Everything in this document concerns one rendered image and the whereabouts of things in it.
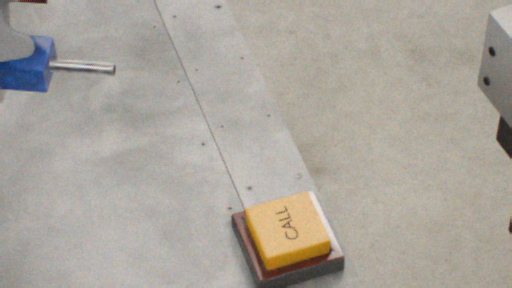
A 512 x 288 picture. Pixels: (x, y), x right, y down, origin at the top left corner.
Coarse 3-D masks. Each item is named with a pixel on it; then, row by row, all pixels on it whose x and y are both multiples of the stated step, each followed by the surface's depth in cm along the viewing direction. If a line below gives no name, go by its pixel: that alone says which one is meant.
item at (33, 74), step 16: (48, 48) 110; (0, 64) 109; (16, 64) 109; (32, 64) 109; (48, 64) 110; (64, 64) 110; (80, 64) 110; (96, 64) 110; (112, 64) 110; (0, 80) 110; (16, 80) 110; (32, 80) 109; (48, 80) 111; (0, 96) 111
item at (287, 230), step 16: (304, 192) 115; (256, 208) 113; (272, 208) 113; (288, 208) 113; (304, 208) 113; (256, 224) 112; (272, 224) 112; (288, 224) 112; (304, 224) 112; (320, 224) 112; (256, 240) 112; (272, 240) 111; (288, 240) 111; (304, 240) 111; (320, 240) 111; (272, 256) 110; (288, 256) 111; (304, 256) 112
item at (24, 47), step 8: (0, 8) 102; (0, 16) 102; (0, 24) 103; (0, 32) 103; (8, 32) 103; (16, 32) 103; (0, 40) 104; (8, 40) 104; (16, 40) 104; (24, 40) 104; (32, 40) 104; (0, 48) 104; (8, 48) 104; (16, 48) 104; (24, 48) 104; (32, 48) 104; (0, 56) 105; (8, 56) 105; (16, 56) 105; (24, 56) 105
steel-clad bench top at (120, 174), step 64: (64, 0) 135; (128, 0) 136; (192, 0) 136; (128, 64) 130; (192, 64) 130; (256, 64) 130; (0, 128) 124; (64, 128) 124; (128, 128) 124; (192, 128) 124; (256, 128) 124; (0, 192) 119; (64, 192) 119; (128, 192) 119; (192, 192) 119; (256, 192) 119; (0, 256) 114; (64, 256) 114; (128, 256) 114; (192, 256) 114
